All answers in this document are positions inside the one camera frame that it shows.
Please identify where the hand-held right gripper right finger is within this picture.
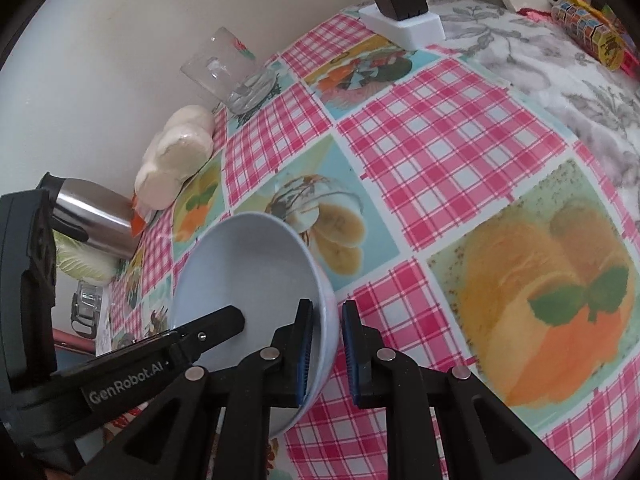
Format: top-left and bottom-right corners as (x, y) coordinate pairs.
(341, 300), (576, 480)

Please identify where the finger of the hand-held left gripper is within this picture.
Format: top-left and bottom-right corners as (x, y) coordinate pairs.
(167, 305), (246, 367)

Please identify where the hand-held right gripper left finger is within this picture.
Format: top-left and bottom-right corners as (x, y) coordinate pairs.
(100, 298), (316, 480)

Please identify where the light blue floral bowl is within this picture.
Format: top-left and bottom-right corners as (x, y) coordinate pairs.
(170, 211), (341, 438)

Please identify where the napa cabbage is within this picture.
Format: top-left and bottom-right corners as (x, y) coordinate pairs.
(54, 232), (118, 286)

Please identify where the stainless steel thermos jug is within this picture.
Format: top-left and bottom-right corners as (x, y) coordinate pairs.
(42, 172), (143, 261)

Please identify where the orange snack packet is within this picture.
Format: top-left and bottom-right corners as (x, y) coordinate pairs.
(129, 197), (151, 237)

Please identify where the bag of steamed buns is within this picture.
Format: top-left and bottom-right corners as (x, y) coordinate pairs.
(134, 104), (216, 210)

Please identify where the checked fruit print tablecloth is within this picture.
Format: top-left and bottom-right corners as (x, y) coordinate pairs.
(95, 0), (640, 480)

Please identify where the clear glass mug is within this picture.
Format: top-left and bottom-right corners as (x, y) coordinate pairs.
(180, 26), (281, 116)

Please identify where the colourful snack packet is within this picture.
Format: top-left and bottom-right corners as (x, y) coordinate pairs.
(549, 0), (640, 73)

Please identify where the glass pitcher with black handle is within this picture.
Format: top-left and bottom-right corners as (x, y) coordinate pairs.
(70, 280), (108, 336)

